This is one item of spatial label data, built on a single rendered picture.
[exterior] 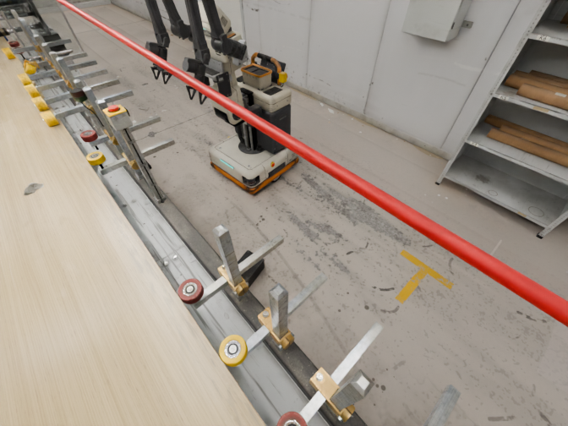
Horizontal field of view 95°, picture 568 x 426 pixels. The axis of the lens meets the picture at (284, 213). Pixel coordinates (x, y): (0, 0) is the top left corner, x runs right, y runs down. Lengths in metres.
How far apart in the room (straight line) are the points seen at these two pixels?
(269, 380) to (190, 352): 0.36
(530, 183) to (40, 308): 3.39
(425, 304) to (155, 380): 1.68
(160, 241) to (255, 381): 0.82
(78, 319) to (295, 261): 1.37
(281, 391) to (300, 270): 1.04
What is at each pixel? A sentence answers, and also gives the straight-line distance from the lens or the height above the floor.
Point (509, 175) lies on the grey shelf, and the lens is 3.21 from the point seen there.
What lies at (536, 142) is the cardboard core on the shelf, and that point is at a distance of 2.84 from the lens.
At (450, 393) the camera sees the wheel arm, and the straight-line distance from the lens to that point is 1.02.
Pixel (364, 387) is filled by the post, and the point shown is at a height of 1.13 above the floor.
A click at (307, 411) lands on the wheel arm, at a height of 0.82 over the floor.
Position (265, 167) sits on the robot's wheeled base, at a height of 0.26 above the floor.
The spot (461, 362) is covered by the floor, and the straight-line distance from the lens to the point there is 2.05.
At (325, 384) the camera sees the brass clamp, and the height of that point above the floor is 0.83.
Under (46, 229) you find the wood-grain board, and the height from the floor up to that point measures 0.90.
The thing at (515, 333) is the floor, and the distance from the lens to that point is 2.31.
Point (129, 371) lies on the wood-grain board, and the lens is 0.95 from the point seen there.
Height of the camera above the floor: 1.74
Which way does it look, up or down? 49 degrees down
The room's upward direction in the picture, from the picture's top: straight up
